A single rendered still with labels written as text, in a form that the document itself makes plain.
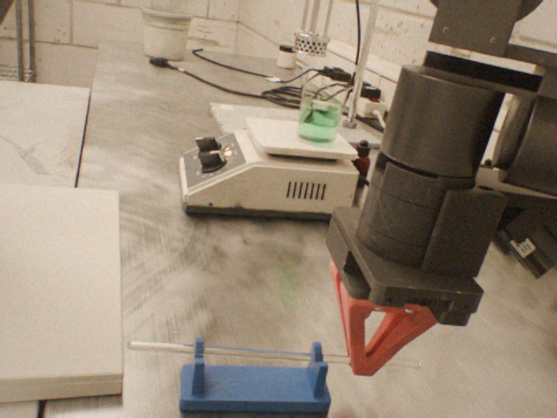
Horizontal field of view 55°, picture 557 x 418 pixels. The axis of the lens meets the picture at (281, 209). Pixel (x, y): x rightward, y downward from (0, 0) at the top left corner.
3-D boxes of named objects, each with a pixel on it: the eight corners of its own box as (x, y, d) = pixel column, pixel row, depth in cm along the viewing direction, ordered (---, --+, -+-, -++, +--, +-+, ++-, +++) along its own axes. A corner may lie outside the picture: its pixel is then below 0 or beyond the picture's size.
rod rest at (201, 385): (178, 411, 34) (183, 366, 32) (180, 374, 37) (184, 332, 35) (330, 413, 36) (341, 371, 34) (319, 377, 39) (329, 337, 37)
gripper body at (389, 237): (410, 238, 39) (442, 142, 36) (477, 323, 30) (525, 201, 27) (326, 228, 38) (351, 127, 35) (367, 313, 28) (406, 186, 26)
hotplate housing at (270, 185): (182, 216, 60) (188, 148, 57) (178, 173, 71) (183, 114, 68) (365, 225, 65) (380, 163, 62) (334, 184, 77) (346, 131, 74)
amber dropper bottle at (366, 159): (367, 185, 79) (378, 140, 76) (360, 190, 76) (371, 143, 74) (348, 179, 80) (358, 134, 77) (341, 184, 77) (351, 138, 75)
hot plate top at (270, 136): (259, 153, 59) (259, 145, 59) (243, 123, 70) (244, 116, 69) (359, 161, 62) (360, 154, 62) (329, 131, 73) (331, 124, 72)
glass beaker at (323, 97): (286, 143, 63) (297, 73, 59) (300, 133, 67) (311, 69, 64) (335, 155, 61) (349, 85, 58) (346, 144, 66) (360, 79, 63)
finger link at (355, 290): (385, 333, 42) (420, 226, 38) (420, 400, 35) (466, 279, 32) (302, 327, 40) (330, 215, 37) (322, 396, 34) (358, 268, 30)
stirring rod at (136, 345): (126, 343, 33) (423, 364, 37) (127, 337, 33) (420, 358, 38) (125, 352, 33) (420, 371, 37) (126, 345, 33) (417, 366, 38)
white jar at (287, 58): (298, 69, 172) (302, 48, 169) (288, 69, 167) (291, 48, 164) (283, 65, 175) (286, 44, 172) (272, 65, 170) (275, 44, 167)
